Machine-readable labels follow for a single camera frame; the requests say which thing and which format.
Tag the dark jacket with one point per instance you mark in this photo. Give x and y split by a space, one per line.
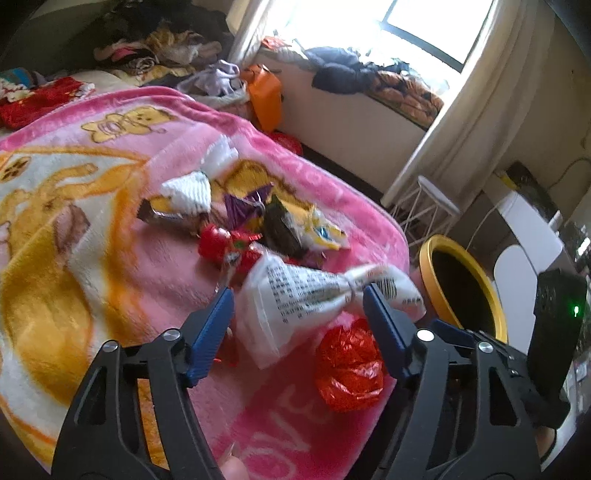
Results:
341 69

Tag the black bag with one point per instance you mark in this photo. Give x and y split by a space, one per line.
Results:
531 184

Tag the white chair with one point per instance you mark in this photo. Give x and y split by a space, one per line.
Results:
517 267

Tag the white printed plastic bag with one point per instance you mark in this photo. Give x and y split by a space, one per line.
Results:
295 295

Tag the long red snack wrapper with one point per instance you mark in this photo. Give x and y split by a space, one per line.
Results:
244 265

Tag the orange patterned quilt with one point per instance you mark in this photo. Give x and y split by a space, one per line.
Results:
411 99

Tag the window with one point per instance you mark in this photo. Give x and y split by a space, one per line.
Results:
378 23

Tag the purple snack wrapper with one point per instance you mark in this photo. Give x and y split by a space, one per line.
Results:
242 207

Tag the narrow cream curtain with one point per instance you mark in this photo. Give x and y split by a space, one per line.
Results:
249 32

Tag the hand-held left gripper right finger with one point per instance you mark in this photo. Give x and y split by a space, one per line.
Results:
383 318

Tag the dark green snack wrapper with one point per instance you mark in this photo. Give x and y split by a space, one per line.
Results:
284 228

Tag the pink printed blanket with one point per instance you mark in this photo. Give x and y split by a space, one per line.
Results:
115 277

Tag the red printed cloth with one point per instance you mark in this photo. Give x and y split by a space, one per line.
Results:
41 101

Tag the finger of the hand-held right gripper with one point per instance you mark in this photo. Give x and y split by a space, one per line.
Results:
455 330

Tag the pile of clothes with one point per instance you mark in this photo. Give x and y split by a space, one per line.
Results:
157 41

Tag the red crumpled plastic bag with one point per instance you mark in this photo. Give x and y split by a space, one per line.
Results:
346 369

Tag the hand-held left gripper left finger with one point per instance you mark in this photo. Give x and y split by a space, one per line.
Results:
212 332

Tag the yellow white snack wrapper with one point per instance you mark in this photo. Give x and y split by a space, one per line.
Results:
323 230

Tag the white crumpled tissue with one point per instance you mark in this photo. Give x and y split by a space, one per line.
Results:
220 154

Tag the wide cream curtain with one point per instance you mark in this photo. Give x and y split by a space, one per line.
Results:
485 101

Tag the orange paper bag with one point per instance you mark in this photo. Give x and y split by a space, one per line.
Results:
265 97

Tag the white knotted wrapper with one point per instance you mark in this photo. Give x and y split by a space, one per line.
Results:
187 191

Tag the yellow trash bin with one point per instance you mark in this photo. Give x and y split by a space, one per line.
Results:
431 258

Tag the brown yellow snack wrapper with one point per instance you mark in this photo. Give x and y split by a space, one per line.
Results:
171 219

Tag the lilac cloth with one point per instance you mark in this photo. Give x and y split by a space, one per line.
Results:
217 76

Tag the white desk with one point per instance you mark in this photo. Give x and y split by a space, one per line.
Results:
531 226

